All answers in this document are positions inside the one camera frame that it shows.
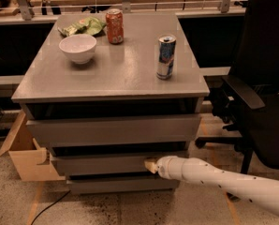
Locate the grey drawer cabinet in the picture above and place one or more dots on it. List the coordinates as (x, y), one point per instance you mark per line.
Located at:
(119, 81)

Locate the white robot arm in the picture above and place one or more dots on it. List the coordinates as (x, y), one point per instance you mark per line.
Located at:
(261, 191)

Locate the white ceramic bowl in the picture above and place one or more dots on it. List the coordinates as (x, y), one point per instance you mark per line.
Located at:
(79, 48)

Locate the grey drawer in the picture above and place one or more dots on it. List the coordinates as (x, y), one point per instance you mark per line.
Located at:
(108, 163)
(119, 183)
(115, 130)

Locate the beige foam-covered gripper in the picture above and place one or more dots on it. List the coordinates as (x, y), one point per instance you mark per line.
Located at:
(163, 167)

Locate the grey bottom drawer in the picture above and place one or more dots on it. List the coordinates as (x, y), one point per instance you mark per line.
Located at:
(119, 183)

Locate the cardboard box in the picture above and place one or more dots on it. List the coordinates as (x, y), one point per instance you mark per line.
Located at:
(32, 162)

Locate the orange soda can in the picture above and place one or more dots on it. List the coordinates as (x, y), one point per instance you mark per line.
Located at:
(115, 30)

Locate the silver blue energy drink can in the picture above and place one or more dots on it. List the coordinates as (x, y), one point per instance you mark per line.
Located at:
(167, 44)

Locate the green snack bag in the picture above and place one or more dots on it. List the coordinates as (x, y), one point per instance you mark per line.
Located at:
(88, 26)

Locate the black office chair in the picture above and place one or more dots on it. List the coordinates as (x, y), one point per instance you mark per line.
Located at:
(248, 98)

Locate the grey top drawer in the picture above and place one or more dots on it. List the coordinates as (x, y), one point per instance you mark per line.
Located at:
(115, 130)

